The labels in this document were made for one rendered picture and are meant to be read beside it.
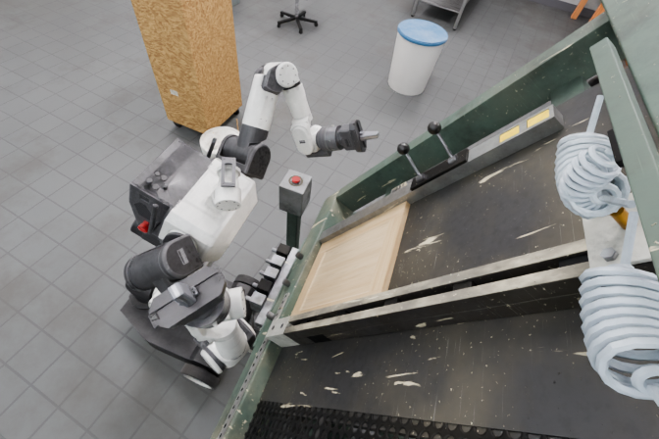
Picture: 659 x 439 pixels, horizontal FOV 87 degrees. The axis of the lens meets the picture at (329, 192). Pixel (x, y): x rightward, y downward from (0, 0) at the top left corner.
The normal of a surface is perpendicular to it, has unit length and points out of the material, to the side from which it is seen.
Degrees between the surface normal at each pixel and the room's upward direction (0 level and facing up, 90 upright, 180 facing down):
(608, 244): 60
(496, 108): 90
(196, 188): 23
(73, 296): 0
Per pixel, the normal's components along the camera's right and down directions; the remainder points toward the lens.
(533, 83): -0.33, 0.70
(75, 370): 0.11, -0.63
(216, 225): 0.47, -0.46
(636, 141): -0.76, -0.60
